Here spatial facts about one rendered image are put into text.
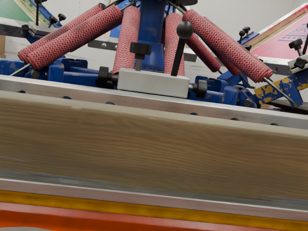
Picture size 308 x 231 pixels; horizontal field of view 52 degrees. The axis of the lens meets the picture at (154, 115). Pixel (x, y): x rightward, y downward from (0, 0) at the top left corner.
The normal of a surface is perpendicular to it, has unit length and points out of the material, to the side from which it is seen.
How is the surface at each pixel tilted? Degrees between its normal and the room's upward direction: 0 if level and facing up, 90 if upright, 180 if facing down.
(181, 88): 90
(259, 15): 90
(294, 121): 90
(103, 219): 0
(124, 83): 90
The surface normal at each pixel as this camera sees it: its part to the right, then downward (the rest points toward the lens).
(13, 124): 0.06, 0.20
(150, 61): 0.30, -0.25
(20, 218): 0.14, -0.97
